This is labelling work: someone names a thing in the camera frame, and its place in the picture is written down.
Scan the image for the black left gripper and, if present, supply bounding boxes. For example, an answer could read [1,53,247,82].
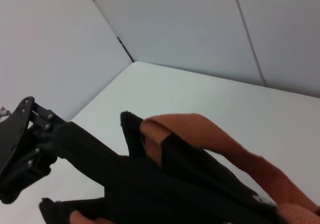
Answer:
[0,96,68,204]

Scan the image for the black food bag orange straps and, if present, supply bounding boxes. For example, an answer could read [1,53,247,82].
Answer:
[38,110,320,224]

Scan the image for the left gripper connector cable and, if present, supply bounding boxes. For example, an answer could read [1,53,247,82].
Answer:
[0,105,12,117]

